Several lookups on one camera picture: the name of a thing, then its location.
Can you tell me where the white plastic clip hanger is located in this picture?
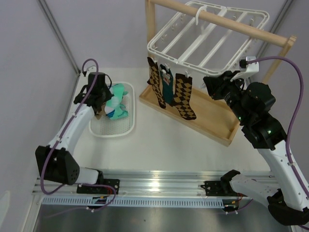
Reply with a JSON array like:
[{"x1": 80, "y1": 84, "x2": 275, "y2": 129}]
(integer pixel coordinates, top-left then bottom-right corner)
[{"x1": 147, "y1": 12, "x2": 256, "y2": 76}]

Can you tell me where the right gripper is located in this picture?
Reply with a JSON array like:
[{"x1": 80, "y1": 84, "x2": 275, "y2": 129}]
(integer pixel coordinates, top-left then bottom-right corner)
[{"x1": 203, "y1": 71, "x2": 250, "y2": 124}]

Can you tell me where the purple cable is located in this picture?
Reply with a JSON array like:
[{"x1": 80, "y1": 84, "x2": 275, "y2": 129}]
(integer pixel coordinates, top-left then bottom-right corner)
[
  {"x1": 40, "y1": 58, "x2": 116, "y2": 218},
  {"x1": 212, "y1": 56, "x2": 309, "y2": 230}
]

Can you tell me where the white slotted cable duct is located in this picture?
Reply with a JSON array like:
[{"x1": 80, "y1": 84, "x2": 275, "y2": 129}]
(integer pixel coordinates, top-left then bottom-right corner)
[{"x1": 42, "y1": 196, "x2": 224, "y2": 209}]

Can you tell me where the christmas pattern sock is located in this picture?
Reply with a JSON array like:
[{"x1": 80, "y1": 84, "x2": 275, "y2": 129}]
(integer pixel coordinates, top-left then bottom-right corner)
[{"x1": 159, "y1": 64, "x2": 174, "y2": 104}]

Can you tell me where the mint green sock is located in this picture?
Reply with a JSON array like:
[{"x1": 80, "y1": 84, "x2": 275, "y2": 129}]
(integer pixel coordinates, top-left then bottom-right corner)
[{"x1": 104, "y1": 84, "x2": 128, "y2": 120}]

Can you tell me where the aluminium mounting rail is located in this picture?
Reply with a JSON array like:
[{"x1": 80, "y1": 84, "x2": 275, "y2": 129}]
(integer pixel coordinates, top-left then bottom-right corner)
[{"x1": 32, "y1": 169, "x2": 278, "y2": 199}]

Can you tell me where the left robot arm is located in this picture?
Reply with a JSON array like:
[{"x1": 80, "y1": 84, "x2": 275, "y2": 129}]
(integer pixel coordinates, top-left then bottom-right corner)
[{"x1": 35, "y1": 72, "x2": 112, "y2": 193}]

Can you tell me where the wooden hanger rack stand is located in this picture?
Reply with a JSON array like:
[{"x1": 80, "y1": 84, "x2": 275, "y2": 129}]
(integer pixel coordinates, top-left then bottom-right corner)
[{"x1": 140, "y1": 0, "x2": 296, "y2": 146}]

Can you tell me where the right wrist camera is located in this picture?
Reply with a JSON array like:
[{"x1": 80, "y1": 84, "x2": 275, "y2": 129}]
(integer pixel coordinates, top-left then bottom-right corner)
[{"x1": 231, "y1": 56, "x2": 259, "y2": 82}]

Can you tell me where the white plastic laundry basket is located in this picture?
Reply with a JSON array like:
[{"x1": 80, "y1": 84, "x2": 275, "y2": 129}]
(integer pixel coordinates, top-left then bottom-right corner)
[{"x1": 88, "y1": 82, "x2": 136, "y2": 138}]

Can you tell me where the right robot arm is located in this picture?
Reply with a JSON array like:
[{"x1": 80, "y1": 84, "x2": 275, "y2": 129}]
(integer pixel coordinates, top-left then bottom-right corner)
[{"x1": 203, "y1": 71, "x2": 309, "y2": 226}]

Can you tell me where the brown checkered sock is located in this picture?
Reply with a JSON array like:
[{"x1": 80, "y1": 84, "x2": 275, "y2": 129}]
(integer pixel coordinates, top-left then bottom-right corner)
[
  {"x1": 147, "y1": 57, "x2": 166, "y2": 109},
  {"x1": 170, "y1": 73, "x2": 197, "y2": 120}
]

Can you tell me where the beige checkered sock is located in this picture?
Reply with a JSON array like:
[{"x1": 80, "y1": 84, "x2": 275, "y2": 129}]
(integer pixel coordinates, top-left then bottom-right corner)
[{"x1": 95, "y1": 106, "x2": 106, "y2": 120}]

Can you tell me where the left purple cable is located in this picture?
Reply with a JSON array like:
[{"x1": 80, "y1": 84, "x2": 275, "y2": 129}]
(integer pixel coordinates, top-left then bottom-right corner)
[{"x1": 40, "y1": 58, "x2": 116, "y2": 218}]

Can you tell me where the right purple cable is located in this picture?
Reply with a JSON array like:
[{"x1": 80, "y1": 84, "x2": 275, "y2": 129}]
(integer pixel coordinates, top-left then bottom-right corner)
[{"x1": 212, "y1": 56, "x2": 309, "y2": 230}]

